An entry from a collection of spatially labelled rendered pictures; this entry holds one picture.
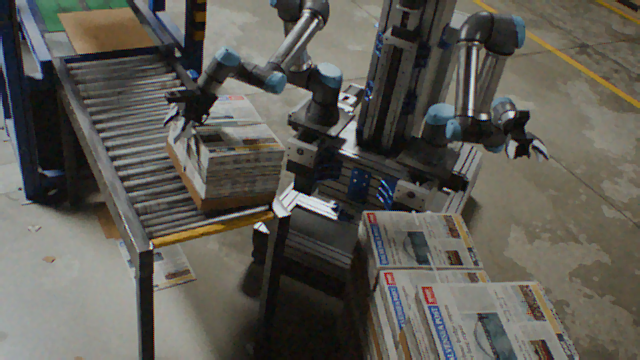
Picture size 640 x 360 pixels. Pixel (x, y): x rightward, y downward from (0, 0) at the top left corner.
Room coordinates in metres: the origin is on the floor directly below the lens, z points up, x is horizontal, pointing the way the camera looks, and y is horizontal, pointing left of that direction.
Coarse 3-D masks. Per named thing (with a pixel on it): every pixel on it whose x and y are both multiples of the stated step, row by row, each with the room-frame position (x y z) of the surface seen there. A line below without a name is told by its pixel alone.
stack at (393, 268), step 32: (384, 224) 1.75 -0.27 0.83; (416, 224) 1.79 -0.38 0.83; (448, 224) 1.82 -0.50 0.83; (384, 256) 1.59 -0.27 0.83; (416, 256) 1.62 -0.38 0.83; (448, 256) 1.64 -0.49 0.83; (352, 288) 1.72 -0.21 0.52; (384, 288) 1.45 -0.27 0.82; (416, 288) 1.47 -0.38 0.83; (352, 320) 1.64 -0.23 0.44; (384, 320) 1.39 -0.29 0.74; (352, 352) 1.56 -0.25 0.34; (384, 352) 1.31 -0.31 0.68
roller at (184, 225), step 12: (252, 204) 1.77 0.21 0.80; (264, 204) 1.78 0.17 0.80; (204, 216) 1.66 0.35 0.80; (216, 216) 1.67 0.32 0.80; (228, 216) 1.69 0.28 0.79; (240, 216) 1.71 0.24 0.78; (156, 228) 1.56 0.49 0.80; (168, 228) 1.57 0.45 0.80; (180, 228) 1.59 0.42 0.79; (192, 228) 1.61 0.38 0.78
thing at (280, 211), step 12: (168, 48) 2.81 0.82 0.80; (168, 60) 2.69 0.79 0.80; (180, 72) 2.60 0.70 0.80; (192, 84) 2.51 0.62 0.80; (276, 204) 1.79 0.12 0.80; (276, 216) 1.74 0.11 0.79; (288, 216) 1.74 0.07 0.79; (276, 228) 1.73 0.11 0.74; (288, 228) 1.75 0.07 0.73; (276, 240) 1.72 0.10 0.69
